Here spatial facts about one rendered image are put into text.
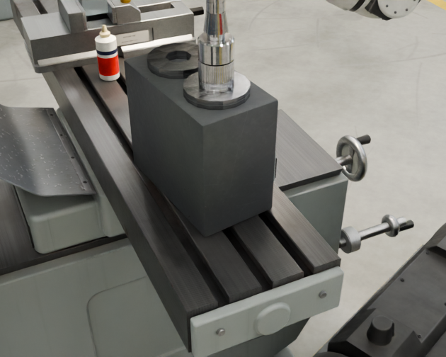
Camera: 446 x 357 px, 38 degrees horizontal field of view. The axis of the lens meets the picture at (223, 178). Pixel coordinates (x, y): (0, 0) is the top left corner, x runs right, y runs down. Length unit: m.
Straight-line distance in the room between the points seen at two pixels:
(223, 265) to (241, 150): 0.16
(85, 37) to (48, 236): 0.43
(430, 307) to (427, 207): 1.24
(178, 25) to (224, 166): 0.62
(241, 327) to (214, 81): 0.32
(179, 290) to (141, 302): 0.53
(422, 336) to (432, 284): 0.14
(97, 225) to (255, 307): 0.45
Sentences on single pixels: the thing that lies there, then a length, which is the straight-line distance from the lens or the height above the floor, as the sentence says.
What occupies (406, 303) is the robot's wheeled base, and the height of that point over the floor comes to 0.59.
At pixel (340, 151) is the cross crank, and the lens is 1.66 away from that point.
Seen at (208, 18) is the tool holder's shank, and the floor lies 1.25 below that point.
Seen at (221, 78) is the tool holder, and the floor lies 1.17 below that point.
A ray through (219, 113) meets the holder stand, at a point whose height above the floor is 1.14.
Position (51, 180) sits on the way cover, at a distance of 1.16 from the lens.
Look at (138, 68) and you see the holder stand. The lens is 0.95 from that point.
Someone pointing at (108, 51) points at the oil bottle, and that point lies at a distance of 1.30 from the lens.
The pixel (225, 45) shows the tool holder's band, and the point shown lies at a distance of 0.83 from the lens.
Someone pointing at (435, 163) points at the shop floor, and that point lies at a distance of 2.85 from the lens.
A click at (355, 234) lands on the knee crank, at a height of 0.56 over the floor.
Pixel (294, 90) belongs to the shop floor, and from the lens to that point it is 3.25.
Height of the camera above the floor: 1.57
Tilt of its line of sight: 37 degrees down
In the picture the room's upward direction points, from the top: straight up
